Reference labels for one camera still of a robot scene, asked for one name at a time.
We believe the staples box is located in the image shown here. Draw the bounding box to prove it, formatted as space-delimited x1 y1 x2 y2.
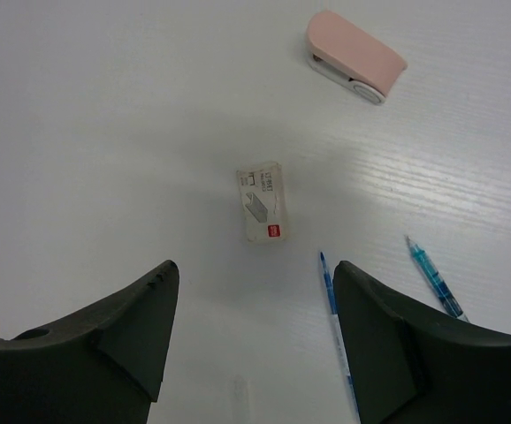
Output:
236 162 289 243

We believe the blue ballpoint pen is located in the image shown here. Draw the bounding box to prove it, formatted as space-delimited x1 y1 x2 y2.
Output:
318 250 361 423

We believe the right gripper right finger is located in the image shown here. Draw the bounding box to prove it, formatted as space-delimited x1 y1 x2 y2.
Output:
333 261 511 423

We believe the teal gel pen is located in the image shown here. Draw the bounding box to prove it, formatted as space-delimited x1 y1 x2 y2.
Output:
405 236 469 322

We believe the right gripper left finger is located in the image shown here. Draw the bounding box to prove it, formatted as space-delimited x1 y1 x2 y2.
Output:
0 261 179 423

